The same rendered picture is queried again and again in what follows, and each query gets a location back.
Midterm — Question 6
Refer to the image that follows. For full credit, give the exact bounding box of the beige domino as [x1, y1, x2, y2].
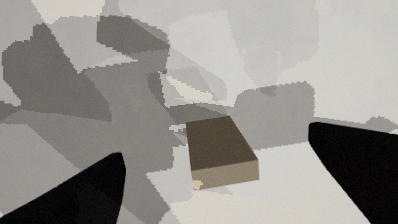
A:
[186, 116, 259, 191]

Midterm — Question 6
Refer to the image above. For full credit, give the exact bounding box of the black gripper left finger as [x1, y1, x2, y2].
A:
[0, 152, 126, 224]

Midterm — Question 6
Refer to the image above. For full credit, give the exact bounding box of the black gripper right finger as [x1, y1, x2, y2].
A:
[308, 122, 398, 224]

